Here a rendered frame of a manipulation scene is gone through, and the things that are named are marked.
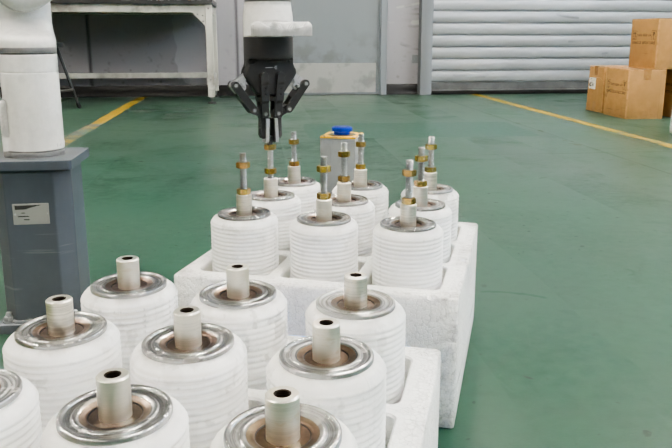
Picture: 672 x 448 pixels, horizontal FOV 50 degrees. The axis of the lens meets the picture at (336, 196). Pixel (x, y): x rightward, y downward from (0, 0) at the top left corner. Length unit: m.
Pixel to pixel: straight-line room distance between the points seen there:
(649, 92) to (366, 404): 4.34
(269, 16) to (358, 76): 5.21
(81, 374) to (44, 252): 0.70
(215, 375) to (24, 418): 0.14
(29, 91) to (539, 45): 5.67
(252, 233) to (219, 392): 0.43
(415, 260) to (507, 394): 0.26
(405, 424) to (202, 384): 0.18
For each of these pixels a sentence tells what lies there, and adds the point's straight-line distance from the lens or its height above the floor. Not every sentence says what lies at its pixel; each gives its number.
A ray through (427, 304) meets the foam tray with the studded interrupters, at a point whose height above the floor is 0.17.
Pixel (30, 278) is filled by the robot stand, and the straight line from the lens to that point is 1.34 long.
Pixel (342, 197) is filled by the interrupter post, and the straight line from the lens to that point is 1.10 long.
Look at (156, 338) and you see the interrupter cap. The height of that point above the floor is 0.25.
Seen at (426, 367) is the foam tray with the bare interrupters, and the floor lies 0.18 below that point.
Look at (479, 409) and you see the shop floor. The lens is 1.05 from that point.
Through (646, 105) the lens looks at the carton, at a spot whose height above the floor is 0.08.
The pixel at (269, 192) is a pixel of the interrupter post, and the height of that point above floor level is 0.26.
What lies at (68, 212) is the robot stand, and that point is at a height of 0.21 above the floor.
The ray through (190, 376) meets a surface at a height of 0.24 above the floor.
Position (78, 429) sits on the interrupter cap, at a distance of 0.52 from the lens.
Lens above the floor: 0.50
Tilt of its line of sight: 13 degrees down
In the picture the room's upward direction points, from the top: straight up
